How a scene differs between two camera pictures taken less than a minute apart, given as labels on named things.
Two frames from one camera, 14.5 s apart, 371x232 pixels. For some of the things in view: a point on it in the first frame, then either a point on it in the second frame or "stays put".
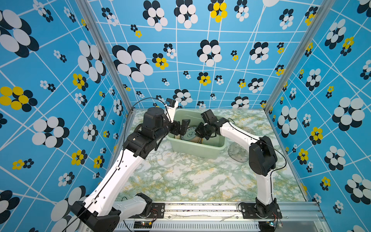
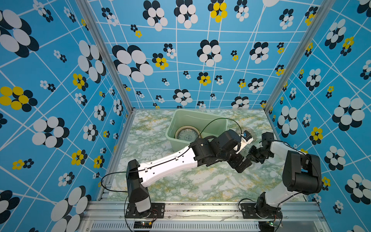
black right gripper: x=198 y=131 -> x=252 y=148
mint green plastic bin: x=190 y=143 stays put
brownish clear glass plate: x=247 y=129 stays put
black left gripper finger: x=176 y=127 -> x=242 y=166
